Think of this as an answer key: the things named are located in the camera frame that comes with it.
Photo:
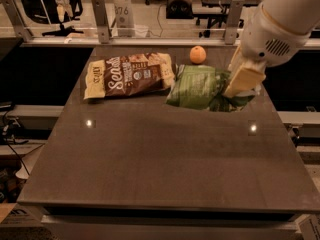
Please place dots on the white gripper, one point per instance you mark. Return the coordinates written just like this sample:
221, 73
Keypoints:
269, 41

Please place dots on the green jalapeno chip bag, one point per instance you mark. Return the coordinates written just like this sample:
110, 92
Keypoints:
200, 87

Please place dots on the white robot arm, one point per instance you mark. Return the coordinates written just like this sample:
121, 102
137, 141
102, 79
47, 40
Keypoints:
298, 16

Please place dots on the brown and yellow chip bag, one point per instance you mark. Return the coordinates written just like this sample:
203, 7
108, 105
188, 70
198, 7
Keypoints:
125, 76

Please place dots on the orange fruit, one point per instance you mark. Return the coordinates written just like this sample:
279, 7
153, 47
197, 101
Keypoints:
197, 55

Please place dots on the black desk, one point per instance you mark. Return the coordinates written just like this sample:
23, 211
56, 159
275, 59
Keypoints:
219, 18

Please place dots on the black box with speakers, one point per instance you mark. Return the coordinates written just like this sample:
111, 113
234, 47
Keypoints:
179, 9

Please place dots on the white numbered pillar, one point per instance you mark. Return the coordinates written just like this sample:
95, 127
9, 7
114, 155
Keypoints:
124, 18

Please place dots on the right metal bracket post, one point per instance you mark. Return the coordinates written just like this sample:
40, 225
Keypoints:
233, 18

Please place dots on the metal bracket post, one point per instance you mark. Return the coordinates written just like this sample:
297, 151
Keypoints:
101, 20
233, 18
16, 19

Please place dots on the middle metal bracket post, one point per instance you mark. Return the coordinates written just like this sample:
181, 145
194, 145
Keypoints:
101, 20

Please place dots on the metal rail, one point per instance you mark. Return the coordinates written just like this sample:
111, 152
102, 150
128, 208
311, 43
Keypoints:
92, 42

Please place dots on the left metal bracket post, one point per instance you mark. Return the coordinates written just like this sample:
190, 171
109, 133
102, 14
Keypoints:
16, 19

